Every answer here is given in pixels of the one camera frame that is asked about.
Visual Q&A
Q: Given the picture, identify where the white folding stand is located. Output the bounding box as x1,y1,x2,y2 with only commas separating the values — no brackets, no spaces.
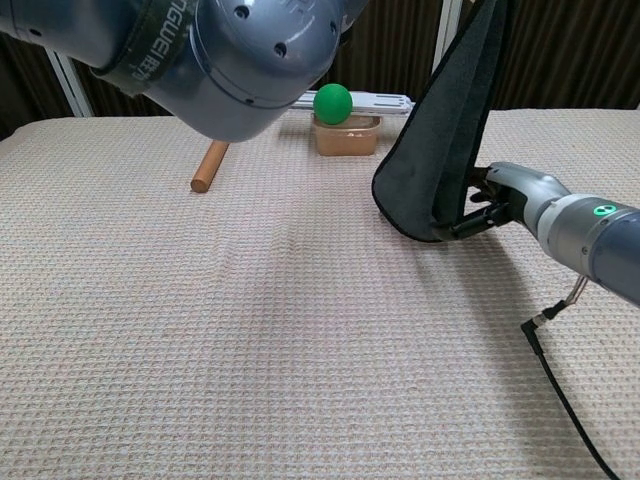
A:
289,91,417,119

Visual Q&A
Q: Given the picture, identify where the wooden rolling pin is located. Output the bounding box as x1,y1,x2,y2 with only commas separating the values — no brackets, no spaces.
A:
190,141,231,194

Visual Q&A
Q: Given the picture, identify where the dark pleated curtain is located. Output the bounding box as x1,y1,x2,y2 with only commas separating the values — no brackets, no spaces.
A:
0,0,640,141

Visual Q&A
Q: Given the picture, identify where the white metal frame post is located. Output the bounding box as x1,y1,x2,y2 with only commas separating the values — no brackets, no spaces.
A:
49,49,95,119
433,0,464,64

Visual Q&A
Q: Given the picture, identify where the beige woven tablecloth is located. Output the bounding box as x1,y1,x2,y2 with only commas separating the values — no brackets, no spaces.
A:
0,105,640,480

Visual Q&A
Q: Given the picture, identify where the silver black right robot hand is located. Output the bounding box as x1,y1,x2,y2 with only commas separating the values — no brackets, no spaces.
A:
449,160,574,239

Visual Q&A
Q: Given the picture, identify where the pink and grey towel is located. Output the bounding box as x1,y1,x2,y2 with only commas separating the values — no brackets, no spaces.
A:
371,0,512,245

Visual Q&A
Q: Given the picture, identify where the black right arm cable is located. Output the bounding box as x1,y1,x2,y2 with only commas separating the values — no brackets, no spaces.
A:
519,274,624,480

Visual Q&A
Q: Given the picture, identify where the green ball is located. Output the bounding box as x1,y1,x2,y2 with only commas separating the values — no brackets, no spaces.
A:
313,83,354,125

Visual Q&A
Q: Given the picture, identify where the tan plastic container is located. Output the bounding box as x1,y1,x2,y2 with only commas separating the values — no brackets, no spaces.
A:
313,113,384,158

